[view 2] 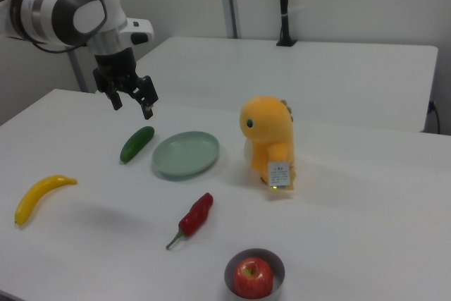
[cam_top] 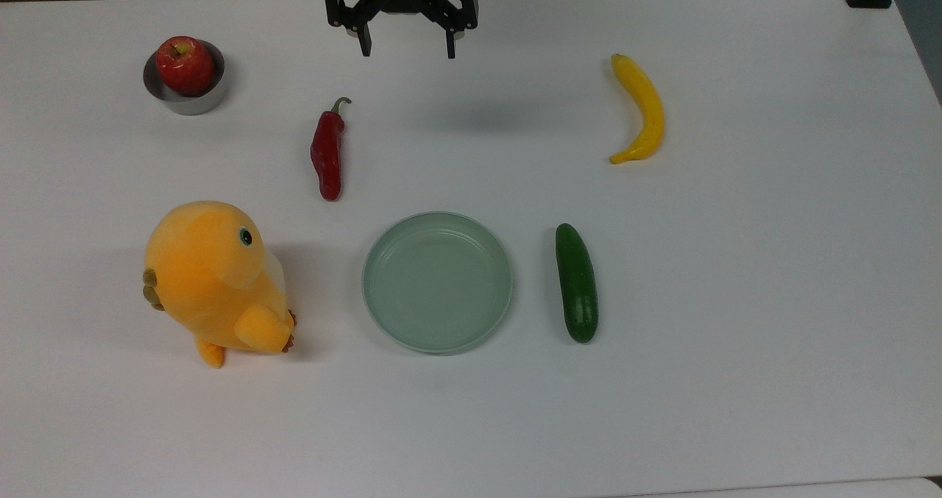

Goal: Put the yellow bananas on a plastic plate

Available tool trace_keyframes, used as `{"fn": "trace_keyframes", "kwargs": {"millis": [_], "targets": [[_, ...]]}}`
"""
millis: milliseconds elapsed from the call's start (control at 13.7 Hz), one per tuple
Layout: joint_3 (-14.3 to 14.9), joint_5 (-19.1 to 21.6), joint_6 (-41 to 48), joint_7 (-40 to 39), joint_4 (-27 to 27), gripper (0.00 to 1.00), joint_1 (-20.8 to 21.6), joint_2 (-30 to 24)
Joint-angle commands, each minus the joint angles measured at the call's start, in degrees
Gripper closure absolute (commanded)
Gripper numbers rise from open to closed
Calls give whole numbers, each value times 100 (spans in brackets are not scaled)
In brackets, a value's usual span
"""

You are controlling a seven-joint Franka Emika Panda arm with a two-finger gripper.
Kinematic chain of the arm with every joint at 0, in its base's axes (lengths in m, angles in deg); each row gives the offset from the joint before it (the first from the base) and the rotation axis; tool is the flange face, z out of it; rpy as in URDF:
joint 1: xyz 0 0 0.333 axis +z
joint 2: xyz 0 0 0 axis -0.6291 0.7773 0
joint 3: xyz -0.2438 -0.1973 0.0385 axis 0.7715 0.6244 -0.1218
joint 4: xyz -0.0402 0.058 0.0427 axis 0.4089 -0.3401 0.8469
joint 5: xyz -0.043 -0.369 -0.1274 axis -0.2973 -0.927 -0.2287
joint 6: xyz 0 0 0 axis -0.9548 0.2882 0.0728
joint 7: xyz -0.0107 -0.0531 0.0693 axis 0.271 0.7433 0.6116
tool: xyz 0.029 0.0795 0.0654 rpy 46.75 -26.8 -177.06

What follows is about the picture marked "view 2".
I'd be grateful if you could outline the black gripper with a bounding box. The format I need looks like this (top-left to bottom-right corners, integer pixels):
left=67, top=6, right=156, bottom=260
left=92, top=47, right=159, bottom=121

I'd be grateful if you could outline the yellow banana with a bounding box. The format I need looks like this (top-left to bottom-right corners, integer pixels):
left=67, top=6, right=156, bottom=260
left=14, top=174, right=78, bottom=226

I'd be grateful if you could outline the white paper tag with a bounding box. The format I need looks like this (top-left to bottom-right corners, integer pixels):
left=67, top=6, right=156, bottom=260
left=266, top=161, right=293, bottom=191

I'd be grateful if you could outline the orange plush dinosaur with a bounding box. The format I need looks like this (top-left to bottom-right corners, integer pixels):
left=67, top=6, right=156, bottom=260
left=239, top=95, right=297, bottom=192

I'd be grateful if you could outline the red chili pepper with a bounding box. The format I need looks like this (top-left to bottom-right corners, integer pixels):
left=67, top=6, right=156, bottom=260
left=165, top=192, right=214, bottom=250

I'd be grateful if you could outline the green cucumber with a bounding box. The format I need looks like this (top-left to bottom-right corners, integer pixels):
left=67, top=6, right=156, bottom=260
left=119, top=125, right=156, bottom=164

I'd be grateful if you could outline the small metal bowl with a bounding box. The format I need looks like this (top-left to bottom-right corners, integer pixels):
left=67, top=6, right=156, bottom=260
left=224, top=247, right=285, bottom=298

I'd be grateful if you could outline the black wall cable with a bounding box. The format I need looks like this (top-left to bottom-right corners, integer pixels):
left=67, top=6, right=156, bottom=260
left=428, top=99, right=441, bottom=135

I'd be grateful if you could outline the red apple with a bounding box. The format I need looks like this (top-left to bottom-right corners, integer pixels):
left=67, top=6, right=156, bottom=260
left=233, top=257, right=274, bottom=299

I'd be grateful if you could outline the pale green plastic plate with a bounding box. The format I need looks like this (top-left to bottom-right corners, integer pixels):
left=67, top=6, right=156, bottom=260
left=152, top=131, right=221, bottom=181

